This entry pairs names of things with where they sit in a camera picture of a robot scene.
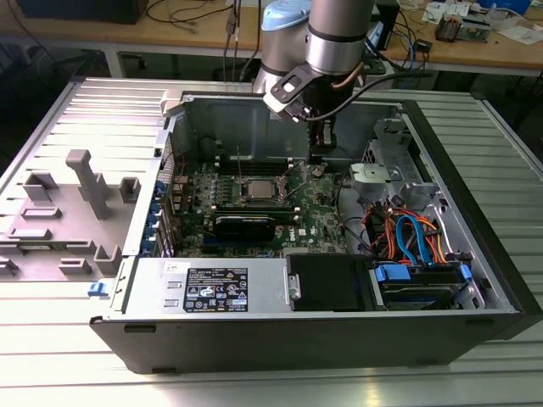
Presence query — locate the metal socket cover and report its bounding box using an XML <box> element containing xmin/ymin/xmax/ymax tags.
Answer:
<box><xmin>274</xmin><ymin>173</ymin><xmax>292</xmax><ymax>200</ymax></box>

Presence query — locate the wooden desk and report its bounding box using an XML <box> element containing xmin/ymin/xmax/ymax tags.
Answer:
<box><xmin>0</xmin><ymin>0</ymin><xmax>543</xmax><ymax>80</ymax></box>

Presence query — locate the copper coloured hose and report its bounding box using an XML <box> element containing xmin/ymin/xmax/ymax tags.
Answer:
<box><xmin>331</xmin><ymin>61</ymin><xmax>366</xmax><ymax>92</ymax></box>

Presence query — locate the silver CPU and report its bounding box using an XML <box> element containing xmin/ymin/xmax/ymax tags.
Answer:
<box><xmin>247</xmin><ymin>179</ymin><xmax>276</xmax><ymax>200</ymax></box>

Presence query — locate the black PC case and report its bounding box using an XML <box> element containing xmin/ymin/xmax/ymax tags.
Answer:
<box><xmin>88</xmin><ymin>86</ymin><xmax>543</xmax><ymax>376</ymax></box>

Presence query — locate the black box on desk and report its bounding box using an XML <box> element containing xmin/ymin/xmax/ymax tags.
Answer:
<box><xmin>16</xmin><ymin>0</ymin><xmax>149</xmax><ymax>25</ymax></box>

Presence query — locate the hard disk in blue carrier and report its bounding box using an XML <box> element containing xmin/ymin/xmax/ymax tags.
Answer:
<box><xmin>368</xmin><ymin>260</ymin><xmax>474</xmax><ymax>313</ymax></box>

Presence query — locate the silver power supply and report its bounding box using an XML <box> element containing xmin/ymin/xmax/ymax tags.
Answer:
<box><xmin>122</xmin><ymin>256</ymin><xmax>294</xmax><ymax>315</ymax></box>

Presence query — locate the green motherboard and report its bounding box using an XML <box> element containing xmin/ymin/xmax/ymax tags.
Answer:
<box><xmin>169</xmin><ymin>159</ymin><xmax>353</xmax><ymax>259</ymax></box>

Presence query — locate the grey desk device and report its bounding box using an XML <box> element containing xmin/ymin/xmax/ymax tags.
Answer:
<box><xmin>461</xmin><ymin>15</ymin><xmax>495</xmax><ymax>42</ymax></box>

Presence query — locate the black RAM slot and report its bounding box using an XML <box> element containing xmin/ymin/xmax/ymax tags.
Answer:
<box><xmin>210</xmin><ymin>209</ymin><xmax>300</xmax><ymax>225</ymax></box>
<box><xmin>218</xmin><ymin>163</ymin><xmax>296</xmax><ymax>176</ymax></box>
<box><xmin>211</xmin><ymin>201</ymin><xmax>298</xmax><ymax>213</ymax></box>
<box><xmin>216</xmin><ymin>153</ymin><xmax>294</xmax><ymax>165</ymax></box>

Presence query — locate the black graphics card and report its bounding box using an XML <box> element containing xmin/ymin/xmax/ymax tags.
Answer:
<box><xmin>211</xmin><ymin>214</ymin><xmax>279</xmax><ymax>245</ymax></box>

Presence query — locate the CPU socket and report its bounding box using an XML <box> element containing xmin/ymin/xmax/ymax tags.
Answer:
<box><xmin>239</xmin><ymin>176</ymin><xmax>283</xmax><ymax>204</ymax></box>

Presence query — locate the grey parts rack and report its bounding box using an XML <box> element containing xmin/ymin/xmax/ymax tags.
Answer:
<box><xmin>0</xmin><ymin>148</ymin><xmax>143</xmax><ymax>283</ymax></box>

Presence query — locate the silver metal drive cage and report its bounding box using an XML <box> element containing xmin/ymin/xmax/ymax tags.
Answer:
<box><xmin>360</xmin><ymin>117</ymin><xmax>425</xmax><ymax>187</ymax></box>

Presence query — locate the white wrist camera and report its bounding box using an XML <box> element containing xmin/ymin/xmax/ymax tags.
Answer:
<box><xmin>262</xmin><ymin>63</ymin><xmax>317</xmax><ymax>124</ymax></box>

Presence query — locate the blue wire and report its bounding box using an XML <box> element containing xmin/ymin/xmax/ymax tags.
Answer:
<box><xmin>395</xmin><ymin>214</ymin><xmax>434</xmax><ymax>267</ymax></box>

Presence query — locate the small copper transformer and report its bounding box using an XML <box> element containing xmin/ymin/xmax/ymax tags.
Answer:
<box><xmin>436</xmin><ymin>11</ymin><xmax>464</xmax><ymax>42</ymax></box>

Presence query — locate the white printed card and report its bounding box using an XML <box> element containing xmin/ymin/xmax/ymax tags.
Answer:
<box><xmin>422</xmin><ymin>1</ymin><xmax>479</xmax><ymax>23</ymax></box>

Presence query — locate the white paper sheet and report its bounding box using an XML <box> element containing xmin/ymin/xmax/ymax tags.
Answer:
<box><xmin>496</xmin><ymin>24</ymin><xmax>543</xmax><ymax>47</ymax></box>

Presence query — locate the black camera cable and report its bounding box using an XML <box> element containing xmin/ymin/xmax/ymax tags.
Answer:
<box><xmin>305</xmin><ymin>70</ymin><xmax>436</xmax><ymax>124</ymax></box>

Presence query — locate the orange wire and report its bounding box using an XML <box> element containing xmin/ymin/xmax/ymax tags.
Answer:
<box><xmin>417</xmin><ymin>216</ymin><xmax>449</xmax><ymax>265</ymax></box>

